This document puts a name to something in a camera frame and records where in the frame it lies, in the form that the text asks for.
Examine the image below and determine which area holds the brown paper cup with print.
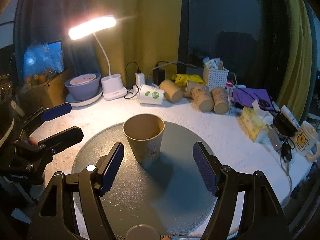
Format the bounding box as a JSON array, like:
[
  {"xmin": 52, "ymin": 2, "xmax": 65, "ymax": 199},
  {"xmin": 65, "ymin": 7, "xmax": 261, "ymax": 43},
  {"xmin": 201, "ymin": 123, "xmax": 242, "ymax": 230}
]
[{"xmin": 123, "ymin": 113, "xmax": 165, "ymax": 164}]

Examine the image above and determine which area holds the brown printed cup right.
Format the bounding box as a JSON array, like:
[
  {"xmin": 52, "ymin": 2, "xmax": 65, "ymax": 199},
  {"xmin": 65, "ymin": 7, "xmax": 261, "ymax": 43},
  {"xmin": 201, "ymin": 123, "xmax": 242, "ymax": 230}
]
[{"xmin": 210, "ymin": 87, "xmax": 229, "ymax": 115}]

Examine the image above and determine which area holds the brown printed cup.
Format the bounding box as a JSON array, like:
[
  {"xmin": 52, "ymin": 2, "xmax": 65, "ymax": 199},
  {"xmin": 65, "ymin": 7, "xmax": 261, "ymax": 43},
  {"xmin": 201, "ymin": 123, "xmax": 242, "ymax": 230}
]
[
  {"xmin": 191, "ymin": 85, "xmax": 214, "ymax": 113},
  {"xmin": 210, "ymin": 87, "xmax": 229, "ymax": 115}
]

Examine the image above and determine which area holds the brown printed cup middle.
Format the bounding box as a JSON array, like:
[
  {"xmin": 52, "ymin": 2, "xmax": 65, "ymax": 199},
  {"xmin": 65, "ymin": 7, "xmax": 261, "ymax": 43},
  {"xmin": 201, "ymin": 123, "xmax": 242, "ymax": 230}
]
[{"xmin": 191, "ymin": 85, "xmax": 214, "ymax": 113}]

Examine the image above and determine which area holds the plain brown paper cup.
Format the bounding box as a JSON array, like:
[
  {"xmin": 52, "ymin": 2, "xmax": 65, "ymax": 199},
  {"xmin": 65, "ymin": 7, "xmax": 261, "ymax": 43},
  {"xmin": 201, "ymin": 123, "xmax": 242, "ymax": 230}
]
[{"xmin": 159, "ymin": 80, "xmax": 183, "ymax": 103}]

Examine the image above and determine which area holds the brown paper cup behind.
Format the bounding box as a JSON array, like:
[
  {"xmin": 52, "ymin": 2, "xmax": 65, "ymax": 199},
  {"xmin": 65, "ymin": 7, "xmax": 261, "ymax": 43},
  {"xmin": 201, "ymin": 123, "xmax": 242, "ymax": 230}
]
[{"xmin": 184, "ymin": 80, "xmax": 199, "ymax": 98}]

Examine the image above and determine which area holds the white paper cup green print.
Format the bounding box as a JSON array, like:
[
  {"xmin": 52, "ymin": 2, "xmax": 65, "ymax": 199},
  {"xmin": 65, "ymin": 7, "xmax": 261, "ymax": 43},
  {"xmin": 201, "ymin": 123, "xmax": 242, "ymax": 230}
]
[{"xmin": 138, "ymin": 84, "xmax": 164, "ymax": 105}]

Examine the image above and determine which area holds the operator fingertip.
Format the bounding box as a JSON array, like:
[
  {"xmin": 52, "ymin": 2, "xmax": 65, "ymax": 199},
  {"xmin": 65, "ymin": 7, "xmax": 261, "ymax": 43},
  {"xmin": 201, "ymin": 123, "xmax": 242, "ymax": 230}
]
[{"xmin": 28, "ymin": 137, "xmax": 39, "ymax": 146}]

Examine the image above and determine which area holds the cardboard box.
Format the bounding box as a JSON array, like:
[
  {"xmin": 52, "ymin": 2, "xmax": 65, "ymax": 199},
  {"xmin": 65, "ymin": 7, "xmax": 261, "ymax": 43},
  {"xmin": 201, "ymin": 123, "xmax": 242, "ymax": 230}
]
[{"xmin": 17, "ymin": 69, "xmax": 74, "ymax": 115}]

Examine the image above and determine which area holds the white round plate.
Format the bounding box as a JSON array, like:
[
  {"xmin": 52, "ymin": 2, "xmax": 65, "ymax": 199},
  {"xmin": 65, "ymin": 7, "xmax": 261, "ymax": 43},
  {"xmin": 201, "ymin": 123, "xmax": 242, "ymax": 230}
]
[{"xmin": 65, "ymin": 87, "xmax": 104, "ymax": 108}]

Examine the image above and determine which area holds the purple plastic bowl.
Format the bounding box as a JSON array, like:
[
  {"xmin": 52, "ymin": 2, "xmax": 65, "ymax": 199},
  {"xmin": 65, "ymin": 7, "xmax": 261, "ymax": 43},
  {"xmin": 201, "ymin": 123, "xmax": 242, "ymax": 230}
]
[{"xmin": 65, "ymin": 73, "xmax": 101, "ymax": 101}]

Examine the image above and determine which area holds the round grey turntable mat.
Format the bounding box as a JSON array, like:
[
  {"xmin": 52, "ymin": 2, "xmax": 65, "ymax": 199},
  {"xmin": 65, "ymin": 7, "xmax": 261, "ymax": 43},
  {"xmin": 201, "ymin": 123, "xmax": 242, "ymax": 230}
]
[{"xmin": 72, "ymin": 122, "xmax": 216, "ymax": 237}]

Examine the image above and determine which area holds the pink white inner bowl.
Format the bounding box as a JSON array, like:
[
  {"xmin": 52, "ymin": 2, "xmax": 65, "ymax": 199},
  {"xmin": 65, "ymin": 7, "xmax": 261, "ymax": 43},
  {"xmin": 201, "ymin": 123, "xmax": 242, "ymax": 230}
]
[{"xmin": 69, "ymin": 74, "xmax": 96, "ymax": 86}]

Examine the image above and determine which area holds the yellow tissue box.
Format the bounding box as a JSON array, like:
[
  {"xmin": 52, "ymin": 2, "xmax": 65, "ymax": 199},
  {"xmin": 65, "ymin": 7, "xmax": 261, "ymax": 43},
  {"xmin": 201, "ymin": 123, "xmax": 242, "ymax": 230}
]
[{"xmin": 238, "ymin": 107, "xmax": 268, "ymax": 144}]

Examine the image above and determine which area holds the white LED desk lamp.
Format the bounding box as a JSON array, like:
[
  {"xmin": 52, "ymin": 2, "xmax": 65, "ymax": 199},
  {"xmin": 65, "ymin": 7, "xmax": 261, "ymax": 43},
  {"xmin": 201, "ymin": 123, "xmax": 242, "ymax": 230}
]
[{"xmin": 67, "ymin": 15, "xmax": 128, "ymax": 101}]

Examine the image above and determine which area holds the purple cloth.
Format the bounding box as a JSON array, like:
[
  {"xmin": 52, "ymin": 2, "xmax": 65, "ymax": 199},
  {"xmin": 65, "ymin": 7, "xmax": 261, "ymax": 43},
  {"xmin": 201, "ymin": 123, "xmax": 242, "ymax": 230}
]
[{"xmin": 233, "ymin": 88, "xmax": 274, "ymax": 111}]

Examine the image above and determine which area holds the white power strip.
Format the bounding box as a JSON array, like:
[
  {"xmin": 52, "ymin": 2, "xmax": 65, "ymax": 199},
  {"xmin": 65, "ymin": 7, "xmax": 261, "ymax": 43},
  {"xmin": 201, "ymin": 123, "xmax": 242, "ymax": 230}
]
[{"xmin": 126, "ymin": 85, "xmax": 139, "ymax": 96}]

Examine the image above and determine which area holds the white woven basket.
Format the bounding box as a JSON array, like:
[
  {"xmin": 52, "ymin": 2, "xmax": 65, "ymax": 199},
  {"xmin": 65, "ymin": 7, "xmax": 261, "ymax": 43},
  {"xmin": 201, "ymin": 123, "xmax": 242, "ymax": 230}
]
[{"xmin": 203, "ymin": 67, "xmax": 229, "ymax": 91}]

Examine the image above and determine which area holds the yellow plastic bag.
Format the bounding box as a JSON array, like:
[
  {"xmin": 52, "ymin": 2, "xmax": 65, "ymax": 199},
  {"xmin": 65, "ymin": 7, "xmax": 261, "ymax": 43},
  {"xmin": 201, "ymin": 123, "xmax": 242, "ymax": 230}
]
[{"xmin": 171, "ymin": 74, "xmax": 206, "ymax": 87}]

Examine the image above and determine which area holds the white power charger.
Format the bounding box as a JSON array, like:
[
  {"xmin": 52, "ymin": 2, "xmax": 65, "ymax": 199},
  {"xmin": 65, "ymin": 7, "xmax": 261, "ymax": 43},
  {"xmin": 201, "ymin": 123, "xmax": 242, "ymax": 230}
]
[{"xmin": 135, "ymin": 72, "xmax": 145, "ymax": 88}]

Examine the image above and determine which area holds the white bear mug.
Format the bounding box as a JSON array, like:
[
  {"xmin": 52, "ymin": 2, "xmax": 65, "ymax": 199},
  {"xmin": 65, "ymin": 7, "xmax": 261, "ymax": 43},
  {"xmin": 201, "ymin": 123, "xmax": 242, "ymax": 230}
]
[{"xmin": 293, "ymin": 121, "xmax": 320, "ymax": 163}]

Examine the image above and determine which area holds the black power adapter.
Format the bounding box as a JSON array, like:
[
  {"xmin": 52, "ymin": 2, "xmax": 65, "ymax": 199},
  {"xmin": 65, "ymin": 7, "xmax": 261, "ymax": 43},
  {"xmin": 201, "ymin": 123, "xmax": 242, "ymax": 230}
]
[{"xmin": 153, "ymin": 68, "xmax": 165, "ymax": 86}]

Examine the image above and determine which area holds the yellow curtain right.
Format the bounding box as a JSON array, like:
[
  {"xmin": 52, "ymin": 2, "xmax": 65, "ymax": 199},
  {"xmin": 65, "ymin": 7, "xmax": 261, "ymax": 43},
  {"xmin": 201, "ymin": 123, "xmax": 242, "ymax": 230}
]
[{"xmin": 277, "ymin": 0, "xmax": 312, "ymax": 120}]

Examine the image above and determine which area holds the yellow curtain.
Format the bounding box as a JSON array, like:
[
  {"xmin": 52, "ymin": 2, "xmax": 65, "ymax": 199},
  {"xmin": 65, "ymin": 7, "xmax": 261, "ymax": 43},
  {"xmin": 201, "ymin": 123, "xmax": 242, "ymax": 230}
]
[
  {"xmin": 277, "ymin": 0, "xmax": 312, "ymax": 120},
  {"xmin": 89, "ymin": 0, "xmax": 182, "ymax": 86}
]

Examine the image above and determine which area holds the yellow curtain left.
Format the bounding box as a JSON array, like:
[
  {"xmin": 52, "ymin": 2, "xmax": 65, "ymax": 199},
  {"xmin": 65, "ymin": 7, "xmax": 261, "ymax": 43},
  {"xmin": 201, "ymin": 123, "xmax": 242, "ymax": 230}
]
[{"xmin": 89, "ymin": 0, "xmax": 182, "ymax": 86}]

